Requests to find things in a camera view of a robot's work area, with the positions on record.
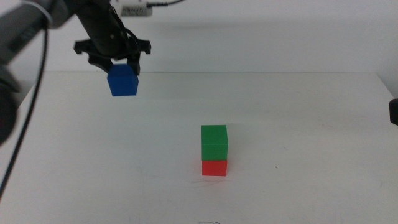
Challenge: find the blue cube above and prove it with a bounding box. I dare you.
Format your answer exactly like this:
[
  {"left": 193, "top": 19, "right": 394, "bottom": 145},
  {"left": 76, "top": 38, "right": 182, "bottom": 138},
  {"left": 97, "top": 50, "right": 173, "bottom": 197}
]
[{"left": 106, "top": 63, "right": 139, "bottom": 97}]

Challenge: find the green cube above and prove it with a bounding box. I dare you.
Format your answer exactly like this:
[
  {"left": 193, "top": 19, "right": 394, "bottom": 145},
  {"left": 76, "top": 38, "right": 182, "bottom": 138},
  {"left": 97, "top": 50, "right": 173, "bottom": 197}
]
[{"left": 201, "top": 124, "right": 229, "bottom": 162}]

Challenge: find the red cube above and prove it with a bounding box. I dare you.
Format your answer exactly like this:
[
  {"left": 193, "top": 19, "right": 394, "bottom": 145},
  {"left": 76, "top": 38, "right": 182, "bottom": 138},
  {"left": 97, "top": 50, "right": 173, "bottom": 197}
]
[{"left": 201, "top": 159, "right": 228, "bottom": 177}]

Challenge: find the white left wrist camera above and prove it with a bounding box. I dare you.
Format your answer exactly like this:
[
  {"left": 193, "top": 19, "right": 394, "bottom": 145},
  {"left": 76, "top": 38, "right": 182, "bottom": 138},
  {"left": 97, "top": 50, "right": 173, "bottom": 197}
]
[{"left": 119, "top": 0, "right": 154, "bottom": 17}]

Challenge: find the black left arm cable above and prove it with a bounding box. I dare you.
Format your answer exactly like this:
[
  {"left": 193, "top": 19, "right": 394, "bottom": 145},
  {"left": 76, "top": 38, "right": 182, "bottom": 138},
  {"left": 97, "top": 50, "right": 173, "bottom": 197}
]
[{"left": 0, "top": 0, "right": 187, "bottom": 200}]

